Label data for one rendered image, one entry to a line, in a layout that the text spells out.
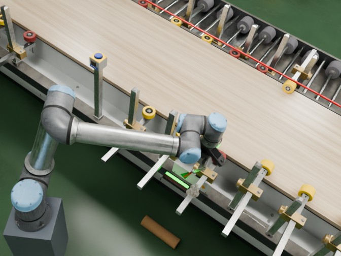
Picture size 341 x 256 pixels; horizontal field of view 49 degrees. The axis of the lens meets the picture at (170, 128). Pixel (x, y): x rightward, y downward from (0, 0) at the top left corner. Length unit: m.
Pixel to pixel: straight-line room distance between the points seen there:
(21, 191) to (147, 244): 1.13
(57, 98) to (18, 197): 0.62
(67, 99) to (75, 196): 1.44
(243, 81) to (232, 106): 0.27
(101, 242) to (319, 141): 1.62
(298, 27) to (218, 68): 2.58
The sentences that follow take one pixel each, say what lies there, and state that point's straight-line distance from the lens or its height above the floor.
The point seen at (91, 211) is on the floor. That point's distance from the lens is 2.87.
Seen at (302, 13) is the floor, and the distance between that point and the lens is 5.36.
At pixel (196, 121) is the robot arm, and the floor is 1.37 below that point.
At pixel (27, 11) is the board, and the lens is 2.94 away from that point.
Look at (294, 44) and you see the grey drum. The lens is 3.21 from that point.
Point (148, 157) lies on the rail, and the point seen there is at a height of 0.70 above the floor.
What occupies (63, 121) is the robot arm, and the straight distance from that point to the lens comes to 1.50.
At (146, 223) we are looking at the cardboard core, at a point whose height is 0.07.
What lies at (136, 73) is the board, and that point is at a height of 0.90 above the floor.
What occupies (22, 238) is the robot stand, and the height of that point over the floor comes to 0.58.
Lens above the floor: 2.59
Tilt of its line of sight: 51 degrees down
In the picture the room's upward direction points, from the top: 14 degrees clockwise
